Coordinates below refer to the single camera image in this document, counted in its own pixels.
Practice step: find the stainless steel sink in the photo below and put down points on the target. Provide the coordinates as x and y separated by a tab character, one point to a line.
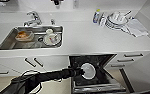
11	43

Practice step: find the chrome faucet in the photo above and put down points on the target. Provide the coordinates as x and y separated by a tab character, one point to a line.
32	18

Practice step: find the small chrome sink fitting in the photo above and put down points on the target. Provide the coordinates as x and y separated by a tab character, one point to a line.
52	21

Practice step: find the stainless steel dishwasher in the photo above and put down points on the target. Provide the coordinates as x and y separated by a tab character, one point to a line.
104	75

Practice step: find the white narrow drawer unit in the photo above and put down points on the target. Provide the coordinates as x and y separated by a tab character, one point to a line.
127	59

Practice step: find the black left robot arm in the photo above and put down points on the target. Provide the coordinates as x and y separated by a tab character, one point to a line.
41	78

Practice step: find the white bowl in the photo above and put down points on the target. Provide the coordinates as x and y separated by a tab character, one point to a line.
88	70

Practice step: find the white plate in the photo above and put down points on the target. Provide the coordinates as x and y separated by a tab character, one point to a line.
51	40

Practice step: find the white dish stack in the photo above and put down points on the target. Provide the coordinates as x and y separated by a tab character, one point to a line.
116	19

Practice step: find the small white cup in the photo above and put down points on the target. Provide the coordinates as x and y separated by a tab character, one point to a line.
102	19

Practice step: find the orange stained bowl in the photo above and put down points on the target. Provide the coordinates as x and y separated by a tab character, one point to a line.
24	36

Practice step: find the small blue bottle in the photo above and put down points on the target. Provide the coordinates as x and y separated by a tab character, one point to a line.
96	16

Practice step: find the white mug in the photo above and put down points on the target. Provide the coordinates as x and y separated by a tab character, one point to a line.
50	32

